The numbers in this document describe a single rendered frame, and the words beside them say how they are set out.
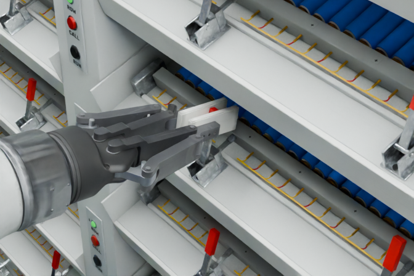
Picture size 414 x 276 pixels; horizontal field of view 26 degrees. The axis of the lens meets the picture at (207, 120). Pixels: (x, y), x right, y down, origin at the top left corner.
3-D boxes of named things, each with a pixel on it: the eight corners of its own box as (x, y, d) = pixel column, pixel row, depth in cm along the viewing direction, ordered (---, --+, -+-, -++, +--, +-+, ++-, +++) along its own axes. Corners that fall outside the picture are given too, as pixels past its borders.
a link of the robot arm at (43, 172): (23, 251, 84) (76, 231, 88) (26, 171, 80) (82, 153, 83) (-24, 201, 90) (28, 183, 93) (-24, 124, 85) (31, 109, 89)
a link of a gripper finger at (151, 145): (105, 140, 91) (111, 147, 90) (194, 117, 97) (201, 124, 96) (101, 172, 93) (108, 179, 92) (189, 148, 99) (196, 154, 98)
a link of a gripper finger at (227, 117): (188, 118, 97) (192, 122, 97) (235, 104, 102) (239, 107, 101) (184, 142, 99) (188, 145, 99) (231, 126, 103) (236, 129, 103)
